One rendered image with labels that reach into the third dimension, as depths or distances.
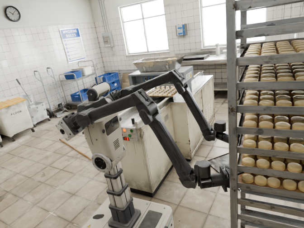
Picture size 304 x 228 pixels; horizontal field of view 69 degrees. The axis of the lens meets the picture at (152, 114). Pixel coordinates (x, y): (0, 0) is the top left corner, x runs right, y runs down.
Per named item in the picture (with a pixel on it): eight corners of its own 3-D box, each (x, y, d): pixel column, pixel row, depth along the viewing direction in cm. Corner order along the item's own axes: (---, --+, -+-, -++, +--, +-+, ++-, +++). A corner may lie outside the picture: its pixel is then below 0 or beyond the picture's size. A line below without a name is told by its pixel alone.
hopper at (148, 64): (145, 68, 291) (144, 58, 286) (186, 66, 265) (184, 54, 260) (134, 73, 268) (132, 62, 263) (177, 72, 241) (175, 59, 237)
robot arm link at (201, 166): (188, 175, 110) (183, 186, 103) (187, 155, 106) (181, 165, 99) (213, 179, 105) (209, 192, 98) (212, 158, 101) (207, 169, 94)
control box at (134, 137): (118, 137, 221) (116, 125, 216) (139, 140, 209) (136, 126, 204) (116, 139, 218) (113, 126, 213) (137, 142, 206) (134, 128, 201)
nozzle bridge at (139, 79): (144, 93, 309) (140, 68, 297) (195, 93, 274) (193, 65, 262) (132, 101, 282) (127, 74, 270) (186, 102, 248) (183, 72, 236)
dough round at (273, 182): (277, 180, 98) (277, 177, 97) (281, 188, 93) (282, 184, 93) (265, 180, 99) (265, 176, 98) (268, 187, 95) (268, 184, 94)
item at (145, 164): (154, 159, 304) (144, 97, 272) (178, 163, 287) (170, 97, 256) (126, 192, 247) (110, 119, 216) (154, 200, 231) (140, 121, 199)
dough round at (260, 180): (253, 184, 98) (253, 180, 97) (255, 178, 102) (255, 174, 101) (266, 187, 95) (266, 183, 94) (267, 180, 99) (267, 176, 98)
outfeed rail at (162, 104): (199, 75, 362) (198, 71, 359) (201, 75, 360) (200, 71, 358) (135, 128, 201) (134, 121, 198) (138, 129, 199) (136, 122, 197)
